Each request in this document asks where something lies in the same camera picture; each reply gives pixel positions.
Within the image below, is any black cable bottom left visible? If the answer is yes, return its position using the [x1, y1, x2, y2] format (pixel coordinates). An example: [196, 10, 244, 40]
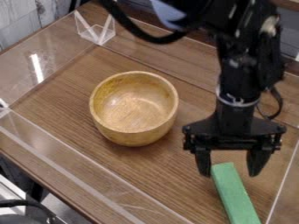
[0, 199, 57, 224]

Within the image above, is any brown wooden bowl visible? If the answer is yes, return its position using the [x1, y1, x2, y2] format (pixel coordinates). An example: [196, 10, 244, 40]
[87, 71, 178, 147]

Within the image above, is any clear acrylic corner bracket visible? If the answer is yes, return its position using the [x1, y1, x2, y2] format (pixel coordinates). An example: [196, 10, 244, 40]
[73, 10, 116, 46]

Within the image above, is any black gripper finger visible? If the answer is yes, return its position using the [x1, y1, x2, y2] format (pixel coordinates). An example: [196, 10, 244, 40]
[246, 150, 272, 177]
[194, 149, 210, 177]

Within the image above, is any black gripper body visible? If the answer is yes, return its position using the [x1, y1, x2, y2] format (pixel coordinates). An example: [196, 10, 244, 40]
[181, 99, 285, 154]

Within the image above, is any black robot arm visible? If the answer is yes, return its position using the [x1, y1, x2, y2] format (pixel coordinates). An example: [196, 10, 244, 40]
[150, 0, 285, 177]

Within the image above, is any black cable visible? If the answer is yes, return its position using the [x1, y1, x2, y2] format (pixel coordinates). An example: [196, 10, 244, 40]
[0, 199, 57, 224]
[98, 0, 188, 46]

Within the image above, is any green rectangular block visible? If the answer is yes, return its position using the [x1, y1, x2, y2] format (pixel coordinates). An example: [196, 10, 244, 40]
[210, 163, 261, 224]

